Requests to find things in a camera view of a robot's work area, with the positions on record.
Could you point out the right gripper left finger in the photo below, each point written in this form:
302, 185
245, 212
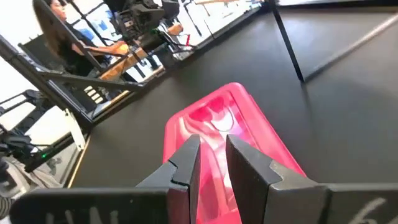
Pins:
140, 205

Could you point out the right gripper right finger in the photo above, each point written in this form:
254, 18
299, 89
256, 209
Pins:
295, 202

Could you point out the pink translucent pencil case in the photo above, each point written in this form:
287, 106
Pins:
217, 112

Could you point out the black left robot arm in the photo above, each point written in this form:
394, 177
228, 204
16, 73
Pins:
140, 18

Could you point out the black device with green light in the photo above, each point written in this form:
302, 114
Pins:
21, 146

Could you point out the person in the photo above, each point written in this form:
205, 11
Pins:
66, 53

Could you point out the black metal table frame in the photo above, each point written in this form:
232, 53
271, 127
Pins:
68, 99

